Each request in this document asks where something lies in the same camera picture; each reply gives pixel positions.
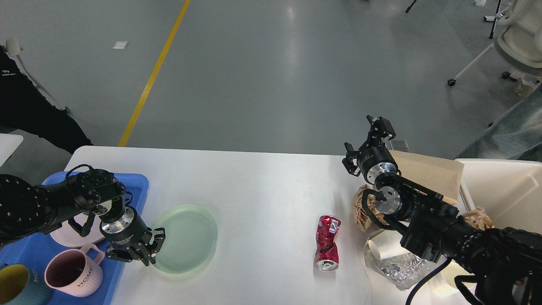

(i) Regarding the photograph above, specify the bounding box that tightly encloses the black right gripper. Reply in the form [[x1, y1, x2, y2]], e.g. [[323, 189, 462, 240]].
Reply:
[[342, 115, 398, 185]]

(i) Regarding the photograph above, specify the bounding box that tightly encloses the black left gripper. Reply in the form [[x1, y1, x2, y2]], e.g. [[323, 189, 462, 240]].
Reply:
[[100, 206, 166, 266]]

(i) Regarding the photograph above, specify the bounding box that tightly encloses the light green plate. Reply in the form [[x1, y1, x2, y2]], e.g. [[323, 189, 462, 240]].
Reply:
[[152, 204, 218, 275]]

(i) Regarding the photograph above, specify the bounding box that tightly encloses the pink mug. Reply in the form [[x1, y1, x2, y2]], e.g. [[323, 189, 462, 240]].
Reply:
[[44, 243, 105, 297]]

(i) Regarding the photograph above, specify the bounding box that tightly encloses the teal mug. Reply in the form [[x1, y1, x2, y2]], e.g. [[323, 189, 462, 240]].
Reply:
[[0, 264, 53, 305]]

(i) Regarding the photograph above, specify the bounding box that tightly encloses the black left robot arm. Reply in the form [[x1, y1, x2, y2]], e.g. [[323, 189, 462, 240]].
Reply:
[[0, 166, 166, 265]]

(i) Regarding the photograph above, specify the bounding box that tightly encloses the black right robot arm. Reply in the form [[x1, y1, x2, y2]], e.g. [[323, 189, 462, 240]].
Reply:
[[342, 115, 542, 305]]

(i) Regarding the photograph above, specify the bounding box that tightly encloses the pink plate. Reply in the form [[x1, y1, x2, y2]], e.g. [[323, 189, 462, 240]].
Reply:
[[49, 216, 105, 248]]

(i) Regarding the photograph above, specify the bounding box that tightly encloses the brown paper bag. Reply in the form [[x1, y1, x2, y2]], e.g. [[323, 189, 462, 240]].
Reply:
[[390, 150, 465, 205]]

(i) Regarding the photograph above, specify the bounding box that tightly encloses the blue plastic tray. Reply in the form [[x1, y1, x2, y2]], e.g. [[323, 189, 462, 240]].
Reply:
[[0, 173, 149, 305]]

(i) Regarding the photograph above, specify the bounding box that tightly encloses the white paper cup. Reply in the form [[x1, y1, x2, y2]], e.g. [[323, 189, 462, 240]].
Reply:
[[440, 261, 473, 291], [368, 234, 409, 260]]

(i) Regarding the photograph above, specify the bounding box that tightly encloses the crushed red soda can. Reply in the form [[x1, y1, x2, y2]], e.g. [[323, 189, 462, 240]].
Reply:
[[314, 215, 341, 272]]

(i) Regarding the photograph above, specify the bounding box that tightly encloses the crumpled clear plastic wrap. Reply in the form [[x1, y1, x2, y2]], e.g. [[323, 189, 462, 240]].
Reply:
[[364, 229, 438, 290]]

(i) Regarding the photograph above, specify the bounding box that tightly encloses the person in grey hoodie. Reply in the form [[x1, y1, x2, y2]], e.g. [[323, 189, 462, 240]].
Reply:
[[456, 87, 542, 162]]

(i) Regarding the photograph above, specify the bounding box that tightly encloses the white plastic bin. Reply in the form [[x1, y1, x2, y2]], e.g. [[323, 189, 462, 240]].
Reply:
[[457, 158, 542, 234]]

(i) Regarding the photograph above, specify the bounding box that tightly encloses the white paper cup lower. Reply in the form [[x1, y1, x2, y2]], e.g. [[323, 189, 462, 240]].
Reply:
[[440, 261, 473, 291]]

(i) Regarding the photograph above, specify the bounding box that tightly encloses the person in black clothes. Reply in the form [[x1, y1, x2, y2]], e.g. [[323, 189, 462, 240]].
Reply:
[[0, 50, 92, 154]]

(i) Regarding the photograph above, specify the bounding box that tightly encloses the white office chair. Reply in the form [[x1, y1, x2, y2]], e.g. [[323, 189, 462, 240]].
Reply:
[[447, 0, 542, 96]]

